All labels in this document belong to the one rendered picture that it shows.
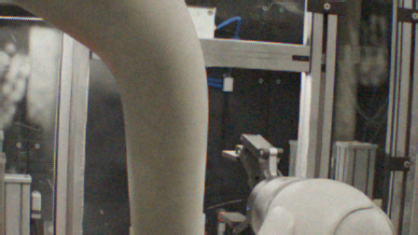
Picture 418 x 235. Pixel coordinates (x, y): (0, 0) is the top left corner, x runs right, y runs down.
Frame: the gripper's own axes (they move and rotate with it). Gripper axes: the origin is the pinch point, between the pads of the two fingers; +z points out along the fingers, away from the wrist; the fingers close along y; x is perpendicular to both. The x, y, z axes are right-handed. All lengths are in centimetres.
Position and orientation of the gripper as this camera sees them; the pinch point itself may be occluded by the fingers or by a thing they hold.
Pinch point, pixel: (235, 187)
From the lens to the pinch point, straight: 113.5
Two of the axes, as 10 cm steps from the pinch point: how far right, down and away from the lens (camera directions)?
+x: -9.7, -0.4, -2.6
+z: -2.5, -0.6, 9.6
